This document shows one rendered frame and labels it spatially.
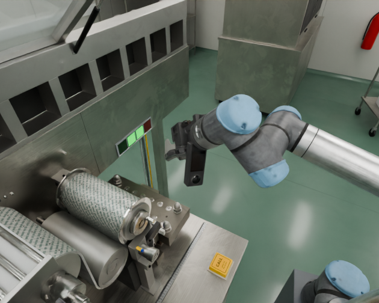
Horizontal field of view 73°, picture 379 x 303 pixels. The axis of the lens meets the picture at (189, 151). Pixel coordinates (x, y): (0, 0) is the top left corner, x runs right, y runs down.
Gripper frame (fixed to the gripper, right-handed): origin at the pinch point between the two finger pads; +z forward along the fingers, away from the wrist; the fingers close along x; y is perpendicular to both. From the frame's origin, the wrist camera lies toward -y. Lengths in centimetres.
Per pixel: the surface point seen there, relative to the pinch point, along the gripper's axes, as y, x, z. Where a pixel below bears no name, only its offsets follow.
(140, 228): -18.6, 10.2, 7.9
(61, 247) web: -18.3, 31.3, -5.2
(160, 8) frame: 66, -10, 15
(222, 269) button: -40, -23, 20
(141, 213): -14.4, 10.3, 4.6
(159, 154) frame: 21, -33, 98
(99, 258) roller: -24.4, 22.2, 7.7
